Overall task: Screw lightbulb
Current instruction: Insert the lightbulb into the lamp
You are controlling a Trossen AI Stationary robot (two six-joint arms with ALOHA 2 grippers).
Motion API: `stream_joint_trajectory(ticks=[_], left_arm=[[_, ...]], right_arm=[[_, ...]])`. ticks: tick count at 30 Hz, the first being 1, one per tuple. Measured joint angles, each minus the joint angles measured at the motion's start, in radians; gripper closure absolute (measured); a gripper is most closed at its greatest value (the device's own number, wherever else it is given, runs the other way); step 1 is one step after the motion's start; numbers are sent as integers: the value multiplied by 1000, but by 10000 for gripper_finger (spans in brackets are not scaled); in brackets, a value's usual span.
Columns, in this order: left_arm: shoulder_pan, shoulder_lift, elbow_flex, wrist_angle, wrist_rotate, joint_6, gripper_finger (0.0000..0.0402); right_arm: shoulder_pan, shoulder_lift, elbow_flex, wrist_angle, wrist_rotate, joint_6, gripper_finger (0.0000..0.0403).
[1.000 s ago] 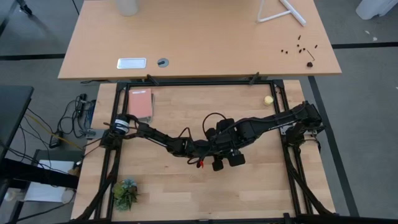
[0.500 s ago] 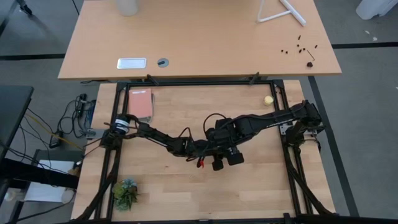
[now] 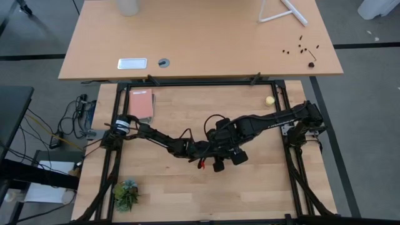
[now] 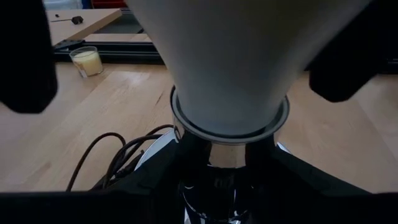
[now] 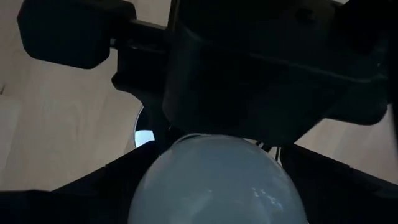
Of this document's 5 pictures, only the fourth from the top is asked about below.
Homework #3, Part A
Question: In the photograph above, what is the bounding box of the white lightbulb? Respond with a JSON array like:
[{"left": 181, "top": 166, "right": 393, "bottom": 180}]
[{"left": 127, "top": 0, "right": 371, "bottom": 138}]

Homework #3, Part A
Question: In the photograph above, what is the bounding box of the red storage bin shelf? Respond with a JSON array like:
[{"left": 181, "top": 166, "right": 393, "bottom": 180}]
[{"left": 91, "top": 0, "right": 128, "bottom": 9}]

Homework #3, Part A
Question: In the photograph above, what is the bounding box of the black lamp power cord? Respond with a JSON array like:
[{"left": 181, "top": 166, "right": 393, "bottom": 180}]
[{"left": 67, "top": 124, "right": 175, "bottom": 192}]

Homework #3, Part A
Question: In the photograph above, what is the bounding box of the beige wooden desk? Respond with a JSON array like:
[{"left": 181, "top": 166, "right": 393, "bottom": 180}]
[{"left": 46, "top": 8, "right": 124, "bottom": 47}]

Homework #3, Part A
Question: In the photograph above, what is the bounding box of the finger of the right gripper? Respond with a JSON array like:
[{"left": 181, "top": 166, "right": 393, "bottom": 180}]
[
  {"left": 0, "top": 0, "right": 58, "bottom": 114},
  {"left": 306, "top": 0, "right": 398, "bottom": 103}
]

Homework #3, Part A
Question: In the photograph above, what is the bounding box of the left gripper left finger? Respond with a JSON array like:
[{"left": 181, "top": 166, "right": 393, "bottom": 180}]
[{"left": 91, "top": 140, "right": 184, "bottom": 224}]

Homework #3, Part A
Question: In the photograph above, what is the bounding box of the chrome lamp socket base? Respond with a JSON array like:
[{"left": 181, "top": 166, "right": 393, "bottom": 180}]
[{"left": 133, "top": 85, "right": 295, "bottom": 224}]

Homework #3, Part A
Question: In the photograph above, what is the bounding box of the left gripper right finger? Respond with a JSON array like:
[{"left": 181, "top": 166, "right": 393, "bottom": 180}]
[{"left": 264, "top": 143, "right": 373, "bottom": 224}]

